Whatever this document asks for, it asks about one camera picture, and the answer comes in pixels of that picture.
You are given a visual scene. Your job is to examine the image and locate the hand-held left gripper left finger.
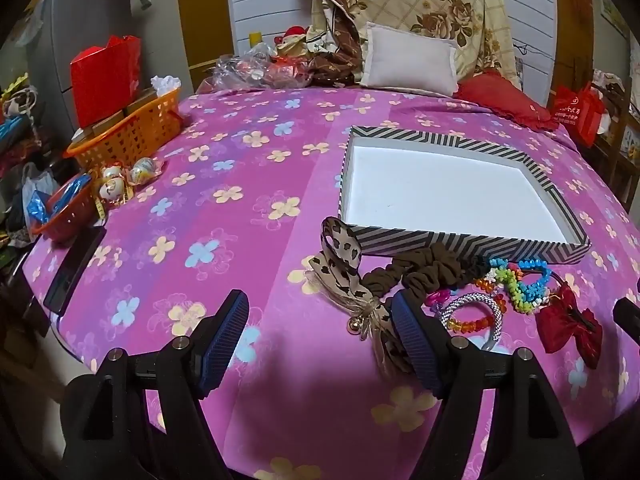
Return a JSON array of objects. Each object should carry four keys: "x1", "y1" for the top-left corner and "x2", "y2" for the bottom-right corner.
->
[{"x1": 60, "y1": 289, "x2": 250, "y2": 480}]

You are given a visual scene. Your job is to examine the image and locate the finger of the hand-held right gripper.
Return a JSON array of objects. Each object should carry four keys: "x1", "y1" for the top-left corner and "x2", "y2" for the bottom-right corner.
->
[{"x1": 612, "y1": 297, "x2": 640, "y2": 346}]

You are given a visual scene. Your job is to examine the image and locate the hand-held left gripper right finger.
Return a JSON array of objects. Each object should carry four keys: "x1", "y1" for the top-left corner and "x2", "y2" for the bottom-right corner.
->
[{"x1": 390, "y1": 290, "x2": 586, "y2": 480}]

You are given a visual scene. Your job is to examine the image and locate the red bow hair clip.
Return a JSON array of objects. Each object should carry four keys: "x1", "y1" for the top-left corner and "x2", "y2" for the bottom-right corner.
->
[{"x1": 534, "y1": 284, "x2": 604, "y2": 365}]

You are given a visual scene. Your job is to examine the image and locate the brown scrunchie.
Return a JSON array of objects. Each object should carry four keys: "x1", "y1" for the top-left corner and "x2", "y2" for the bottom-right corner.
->
[{"x1": 361, "y1": 242, "x2": 476, "y2": 306}]

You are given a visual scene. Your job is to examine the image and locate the white grey braided hair tie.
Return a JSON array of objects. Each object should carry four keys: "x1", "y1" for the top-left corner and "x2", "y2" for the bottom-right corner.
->
[{"x1": 439, "y1": 291, "x2": 507, "y2": 353}]

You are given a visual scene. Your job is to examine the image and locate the blue bead bracelet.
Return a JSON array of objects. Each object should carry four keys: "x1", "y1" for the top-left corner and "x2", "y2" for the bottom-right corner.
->
[{"x1": 517, "y1": 257, "x2": 553, "y2": 283}]

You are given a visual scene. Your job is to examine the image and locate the green bead bracelet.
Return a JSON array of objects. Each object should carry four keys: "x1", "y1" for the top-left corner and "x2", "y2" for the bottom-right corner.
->
[{"x1": 505, "y1": 272, "x2": 546, "y2": 315}]

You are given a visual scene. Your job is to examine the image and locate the leopard print bow hair tie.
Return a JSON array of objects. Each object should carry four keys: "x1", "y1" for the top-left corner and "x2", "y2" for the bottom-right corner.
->
[{"x1": 306, "y1": 216, "x2": 416, "y2": 376}]

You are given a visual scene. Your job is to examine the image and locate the black white striped box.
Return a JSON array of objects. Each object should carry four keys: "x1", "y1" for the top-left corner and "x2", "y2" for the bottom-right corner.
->
[{"x1": 336, "y1": 125, "x2": 592, "y2": 265}]

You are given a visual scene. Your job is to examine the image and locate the pink floral bedsheet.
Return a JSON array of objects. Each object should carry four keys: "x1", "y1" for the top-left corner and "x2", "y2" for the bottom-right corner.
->
[{"x1": 22, "y1": 82, "x2": 640, "y2": 480}]

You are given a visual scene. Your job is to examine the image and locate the wooden chair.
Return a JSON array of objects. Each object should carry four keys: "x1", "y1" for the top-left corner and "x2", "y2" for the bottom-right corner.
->
[{"x1": 590, "y1": 67, "x2": 640, "y2": 211}]

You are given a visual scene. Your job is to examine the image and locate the black flat device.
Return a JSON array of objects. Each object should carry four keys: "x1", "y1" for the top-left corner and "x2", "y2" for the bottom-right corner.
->
[{"x1": 42, "y1": 225, "x2": 108, "y2": 317}]

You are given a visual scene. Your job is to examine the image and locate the small red plastic basket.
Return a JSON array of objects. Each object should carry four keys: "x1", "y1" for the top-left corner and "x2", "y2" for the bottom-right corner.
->
[{"x1": 32, "y1": 175, "x2": 101, "y2": 243}]

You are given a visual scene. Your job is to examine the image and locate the red shopping bag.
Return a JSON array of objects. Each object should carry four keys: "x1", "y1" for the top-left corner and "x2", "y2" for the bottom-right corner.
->
[{"x1": 550, "y1": 82, "x2": 608, "y2": 150}]

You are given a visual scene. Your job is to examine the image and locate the orange plastic basket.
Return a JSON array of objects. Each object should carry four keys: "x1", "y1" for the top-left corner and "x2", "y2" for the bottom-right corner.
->
[{"x1": 65, "y1": 87, "x2": 183, "y2": 170}]

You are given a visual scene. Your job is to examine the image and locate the blue foil bag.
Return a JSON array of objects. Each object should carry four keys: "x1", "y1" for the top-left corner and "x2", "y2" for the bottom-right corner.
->
[{"x1": 22, "y1": 172, "x2": 93, "y2": 226}]

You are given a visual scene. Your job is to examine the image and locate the red pillow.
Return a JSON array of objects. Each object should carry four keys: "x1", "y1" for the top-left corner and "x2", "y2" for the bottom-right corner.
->
[{"x1": 452, "y1": 70, "x2": 558, "y2": 133}]

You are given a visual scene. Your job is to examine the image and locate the white tissue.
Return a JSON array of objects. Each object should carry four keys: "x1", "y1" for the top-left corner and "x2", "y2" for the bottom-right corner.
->
[{"x1": 151, "y1": 75, "x2": 183, "y2": 97}]

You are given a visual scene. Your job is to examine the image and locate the clear plastic bags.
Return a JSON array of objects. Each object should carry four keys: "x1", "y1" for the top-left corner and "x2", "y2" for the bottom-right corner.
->
[{"x1": 210, "y1": 42, "x2": 311, "y2": 91}]

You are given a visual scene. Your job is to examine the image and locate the white cushion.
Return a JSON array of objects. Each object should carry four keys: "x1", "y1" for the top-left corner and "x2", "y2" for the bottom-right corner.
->
[{"x1": 360, "y1": 22, "x2": 460, "y2": 98}]

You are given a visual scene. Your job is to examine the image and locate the red gift bag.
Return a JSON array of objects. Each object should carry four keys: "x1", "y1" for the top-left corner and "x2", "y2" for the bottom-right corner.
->
[{"x1": 70, "y1": 35, "x2": 143, "y2": 128}]

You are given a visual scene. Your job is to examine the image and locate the brown patterned quilt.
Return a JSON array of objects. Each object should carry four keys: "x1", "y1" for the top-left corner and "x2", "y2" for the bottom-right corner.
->
[{"x1": 292, "y1": 0, "x2": 368, "y2": 88}]

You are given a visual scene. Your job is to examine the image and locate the red plush toy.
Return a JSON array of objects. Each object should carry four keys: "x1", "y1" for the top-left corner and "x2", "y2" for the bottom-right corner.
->
[{"x1": 274, "y1": 25, "x2": 313, "y2": 58}]

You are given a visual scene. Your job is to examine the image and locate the grey refrigerator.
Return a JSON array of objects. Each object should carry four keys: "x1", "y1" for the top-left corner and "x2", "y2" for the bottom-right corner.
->
[{"x1": 27, "y1": 0, "x2": 186, "y2": 126}]

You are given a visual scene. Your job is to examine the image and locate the pink bead bracelet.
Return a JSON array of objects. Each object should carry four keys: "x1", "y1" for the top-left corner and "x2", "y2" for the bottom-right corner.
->
[{"x1": 425, "y1": 287, "x2": 456, "y2": 313}]

